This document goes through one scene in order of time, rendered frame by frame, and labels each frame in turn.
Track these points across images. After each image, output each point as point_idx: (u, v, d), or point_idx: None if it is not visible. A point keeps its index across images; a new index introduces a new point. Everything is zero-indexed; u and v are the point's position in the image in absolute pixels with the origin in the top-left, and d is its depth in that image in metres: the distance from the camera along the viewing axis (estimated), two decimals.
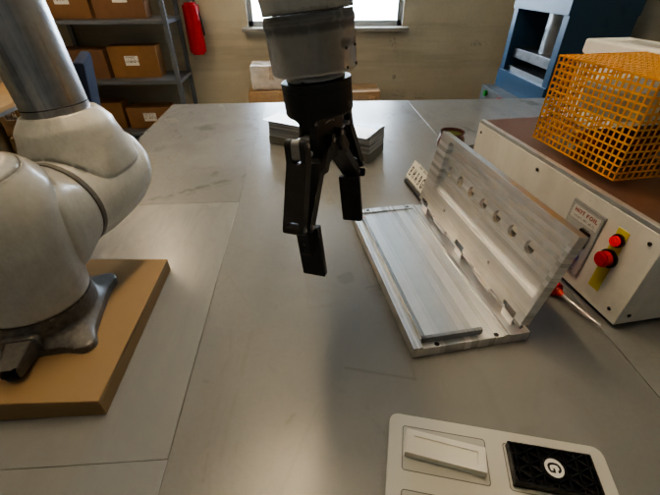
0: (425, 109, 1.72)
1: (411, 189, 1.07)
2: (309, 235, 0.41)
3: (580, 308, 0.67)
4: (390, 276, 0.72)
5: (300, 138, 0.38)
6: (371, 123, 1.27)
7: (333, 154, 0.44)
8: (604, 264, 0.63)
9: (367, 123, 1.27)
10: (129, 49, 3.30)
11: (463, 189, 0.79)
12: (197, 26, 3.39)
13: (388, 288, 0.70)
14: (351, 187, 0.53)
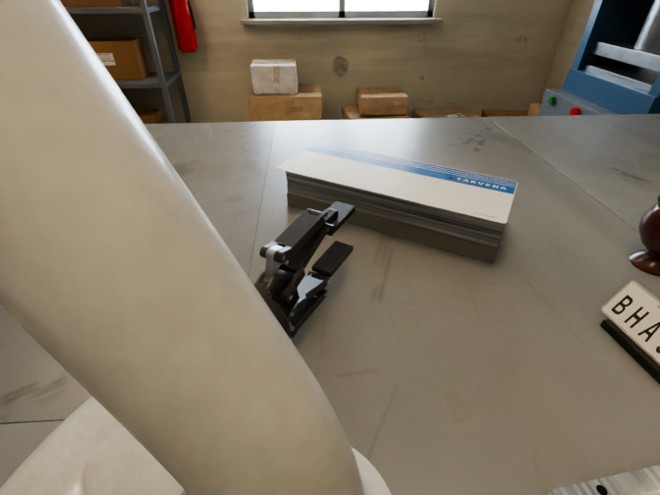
0: (525, 133, 1.10)
1: (635, 357, 0.45)
2: None
3: None
4: None
5: (270, 264, 0.37)
6: (488, 177, 0.65)
7: None
8: None
9: (481, 176, 0.65)
10: (101, 45, 2.68)
11: None
12: (187, 17, 2.77)
13: None
14: (324, 262, 0.51)
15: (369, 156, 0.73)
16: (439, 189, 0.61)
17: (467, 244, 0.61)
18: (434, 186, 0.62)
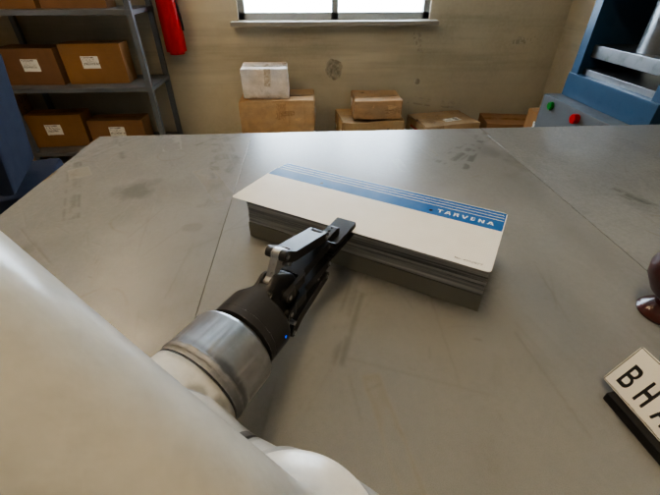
0: (521, 146, 1.02)
1: (646, 446, 0.37)
2: None
3: None
4: None
5: (273, 262, 0.38)
6: (474, 208, 0.57)
7: None
8: None
9: (466, 207, 0.57)
10: (85, 48, 2.60)
11: None
12: (174, 19, 2.69)
13: None
14: None
15: (341, 181, 0.64)
16: (415, 224, 0.53)
17: (447, 289, 0.52)
18: (411, 220, 0.54)
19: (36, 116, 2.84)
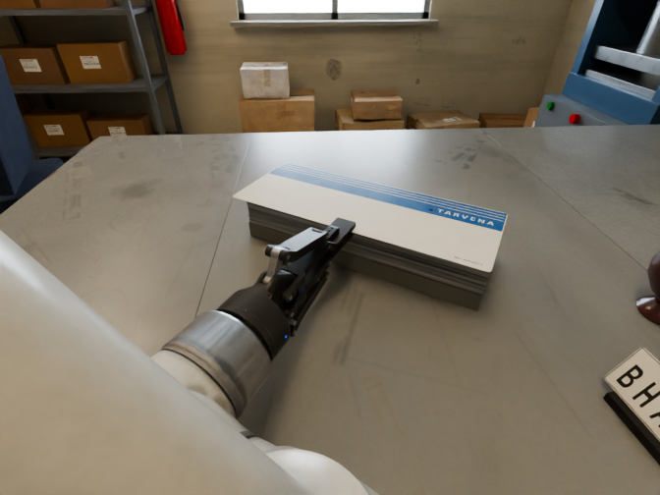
0: (521, 146, 1.02)
1: (647, 446, 0.37)
2: None
3: None
4: None
5: (273, 262, 0.38)
6: (474, 208, 0.57)
7: None
8: None
9: (466, 207, 0.57)
10: (85, 48, 2.60)
11: None
12: (174, 19, 2.69)
13: None
14: None
15: (341, 181, 0.64)
16: (415, 224, 0.53)
17: (447, 288, 0.52)
18: (411, 220, 0.54)
19: (36, 116, 2.84)
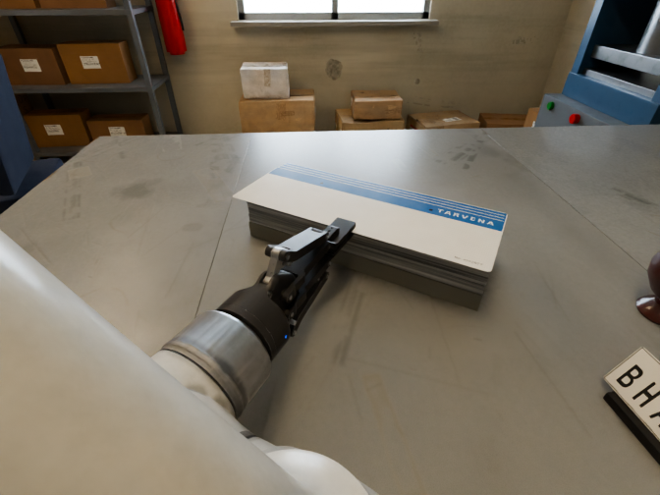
0: (521, 146, 1.02)
1: (646, 446, 0.37)
2: None
3: None
4: None
5: (273, 262, 0.38)
6: (474, 208, 0.57)
7: None
8: None
9: (466, 207, 0.57)
10: (85, 48, 2.60)
11: None
12: (174, 19, 2.69)
13: None
14: None
15: (341, 181, 0.64)
16: (415, 224, 0.53)
17: (447, 288, 0.52)
18: (411, 220, 0.54)
19: (36, 116, 2.84)
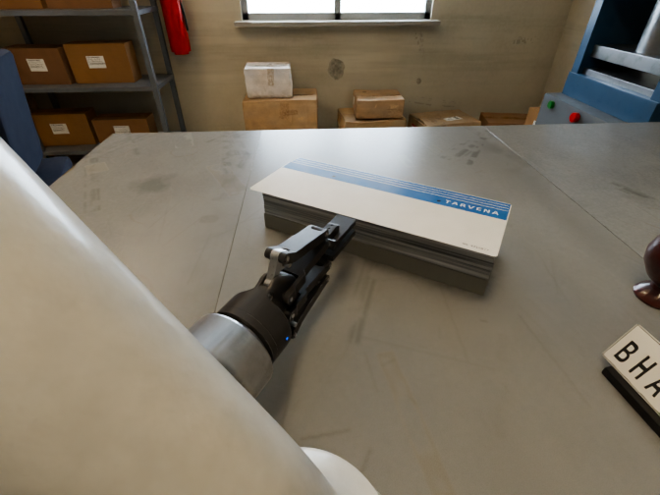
0: (522, 143, 1.05)
1: (641, 413, 0.40)
2: None
3: None
4: None
5: (273, 265, 0.38)
6: (480, 199, 0.60)
7: None
8: None
9: (471, 198, 0.60)
10: (91, 47, 2.63)
11: None
12: (179, 19, 2.72)
13: None
14: None
15: (352, 174, 0.67)
16: (424, 213, 0.56)
17: (455, 274, 0.55)
18: (419, 210, 0.57)
19: (42, 115, 2.87)
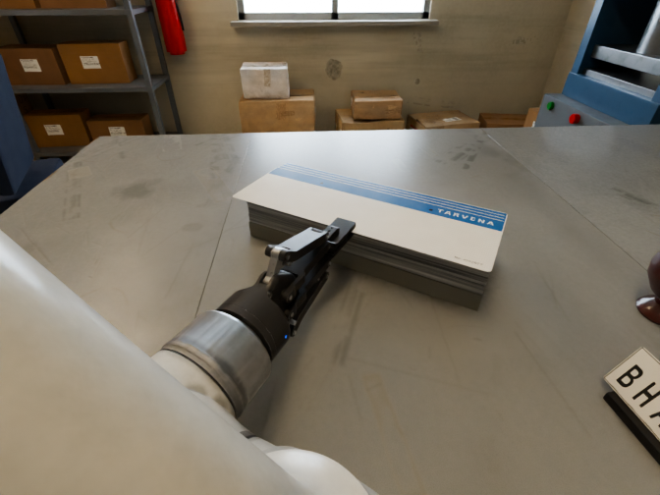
0: (521, 146, 1.02)
1: (646, 446, 0.37)
2: None
3: None
4: None
5: (273, 262, 0.38)
6: (474, 208, 0.57)
7: None
8: None
9: (466, 207, 0.57)
10: (85, 48, 2.60)
11: None
12: (174, 19, 2.69)
13: None
14: None
15: (341, 181, 0.64)
16: (415, 224, 0.53)
17: (447, 288, 0.52)
18: (411, 220, 0.54)
19: (36, 116, 2.84)
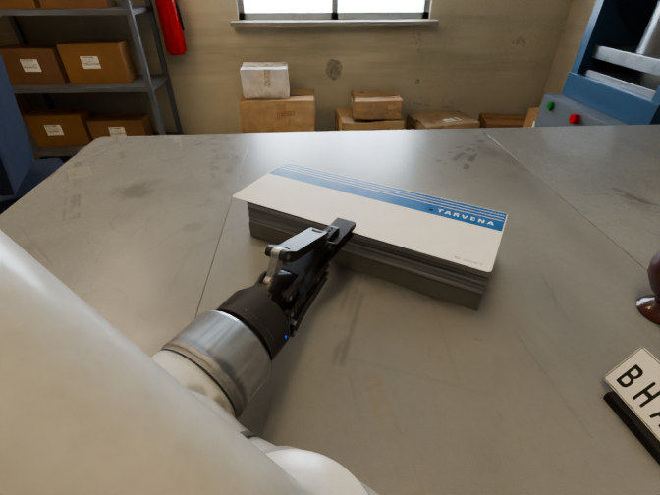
0: (521, 146, 1.02)
1: (646, 446, 0.37)
2: None
3: None
4: None
5: (273, 262, 0.38)
6: (474, 208, 0.57)
7: None
8: None
9: (466, 207, 0.57)
10: (85, 48, 2.60)
11: None
12: (174, 19, 2.69)
13: None
14: None
15: (341, 181, 0.64)
16: (415, 224, 0.53)
17: (447, 288, 0.52)
18: (411, 220, 0.54)
19: (36, 116, 2.84)
